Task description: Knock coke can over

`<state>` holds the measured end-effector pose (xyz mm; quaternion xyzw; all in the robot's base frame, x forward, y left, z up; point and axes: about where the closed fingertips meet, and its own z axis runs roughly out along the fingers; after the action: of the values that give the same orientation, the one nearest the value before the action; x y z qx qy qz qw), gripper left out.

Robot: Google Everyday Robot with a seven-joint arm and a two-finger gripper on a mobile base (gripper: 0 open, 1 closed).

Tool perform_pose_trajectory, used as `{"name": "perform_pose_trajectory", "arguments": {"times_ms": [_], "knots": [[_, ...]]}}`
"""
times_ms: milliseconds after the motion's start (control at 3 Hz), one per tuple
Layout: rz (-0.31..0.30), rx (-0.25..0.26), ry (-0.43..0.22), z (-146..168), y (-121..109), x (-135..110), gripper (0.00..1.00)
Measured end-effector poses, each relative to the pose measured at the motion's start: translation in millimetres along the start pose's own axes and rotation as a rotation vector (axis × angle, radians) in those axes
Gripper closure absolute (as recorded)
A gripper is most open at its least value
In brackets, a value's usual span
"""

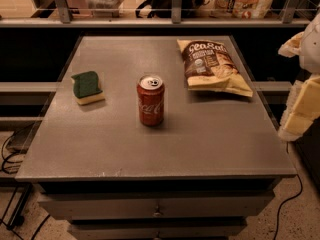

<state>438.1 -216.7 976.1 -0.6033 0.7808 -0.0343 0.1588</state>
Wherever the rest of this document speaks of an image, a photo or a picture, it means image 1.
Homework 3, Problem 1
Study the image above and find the top drawer knob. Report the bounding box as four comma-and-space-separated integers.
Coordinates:
153, 205, 163, 218

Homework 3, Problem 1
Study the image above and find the grey cabinet with drawers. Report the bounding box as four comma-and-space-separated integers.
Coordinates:
17, 36, 296, 240

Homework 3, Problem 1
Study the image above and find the green yellow sponge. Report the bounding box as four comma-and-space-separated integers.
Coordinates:
71, 71, 104, 105

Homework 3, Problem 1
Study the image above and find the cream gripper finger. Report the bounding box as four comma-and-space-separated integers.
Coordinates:
278, 76, 320, 141
278, 32, 304, 58

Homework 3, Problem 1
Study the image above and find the metal railing frame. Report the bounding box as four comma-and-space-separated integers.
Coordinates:
0, 0, 319, 28

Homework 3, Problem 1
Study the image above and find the black floor cable right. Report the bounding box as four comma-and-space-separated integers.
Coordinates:
272, 142, 304, 240

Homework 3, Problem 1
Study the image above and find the black floor cables left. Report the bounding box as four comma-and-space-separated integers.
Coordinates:
0, 123, 51, 240

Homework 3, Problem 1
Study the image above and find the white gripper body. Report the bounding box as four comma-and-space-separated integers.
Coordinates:
299, 14, 320, 74

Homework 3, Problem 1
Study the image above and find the clear plastic container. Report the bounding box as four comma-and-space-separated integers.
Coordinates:
86, 0, 124, 18

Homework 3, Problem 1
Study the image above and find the red coke can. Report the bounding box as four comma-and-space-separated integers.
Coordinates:
137, 75, 165, 126

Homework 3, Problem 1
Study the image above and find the sea salt chip bag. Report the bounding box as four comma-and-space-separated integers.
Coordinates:
177, 39, 253, 97

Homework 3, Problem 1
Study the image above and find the black bag behind glass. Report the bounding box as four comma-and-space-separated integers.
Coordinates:
135, 0, 208, 18

